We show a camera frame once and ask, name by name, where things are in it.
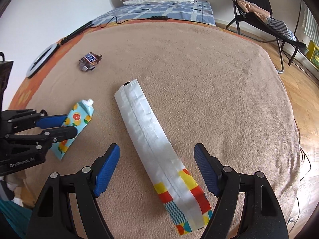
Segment brown Snickers wrapper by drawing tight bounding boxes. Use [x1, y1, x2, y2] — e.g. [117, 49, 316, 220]
[79, 52, 102, 72]

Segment long white snack wrapper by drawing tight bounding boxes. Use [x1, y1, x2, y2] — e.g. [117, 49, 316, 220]
[115, 80, 213, 235]

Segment yellow crate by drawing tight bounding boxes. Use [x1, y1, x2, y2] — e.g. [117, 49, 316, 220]
[306, 40, 319, 70]

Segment beige clothes on chair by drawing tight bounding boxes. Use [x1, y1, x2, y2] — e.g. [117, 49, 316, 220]
[236, 0, 271, 23]

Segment black ring light stand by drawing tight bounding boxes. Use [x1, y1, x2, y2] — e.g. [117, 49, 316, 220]
[60, 21, 93, 45]

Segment white radiator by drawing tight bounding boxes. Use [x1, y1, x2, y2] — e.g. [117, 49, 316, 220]
[302, 2, 319, 46]

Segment black folding chair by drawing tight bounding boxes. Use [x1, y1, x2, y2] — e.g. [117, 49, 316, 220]
[225, 0, 307, 74]

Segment striped garment on chair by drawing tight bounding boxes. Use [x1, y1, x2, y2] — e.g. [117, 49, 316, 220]
[266, 18, 297, 42]

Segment beige fleece blanket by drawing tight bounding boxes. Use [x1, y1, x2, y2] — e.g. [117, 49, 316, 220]
[26, 22, 301, 238]

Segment blue orange-print tube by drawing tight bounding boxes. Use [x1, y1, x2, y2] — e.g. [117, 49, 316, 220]
[51, 99, 94, 160]

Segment white ring light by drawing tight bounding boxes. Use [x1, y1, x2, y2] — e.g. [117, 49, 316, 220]
[26, 43, 60, 79]

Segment white folded pillow sheet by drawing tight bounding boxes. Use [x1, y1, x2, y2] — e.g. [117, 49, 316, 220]
[123, 0, 194, 5]

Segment black cable with remote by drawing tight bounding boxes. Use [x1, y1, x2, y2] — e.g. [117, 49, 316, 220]
[92, 15, 169, 28]

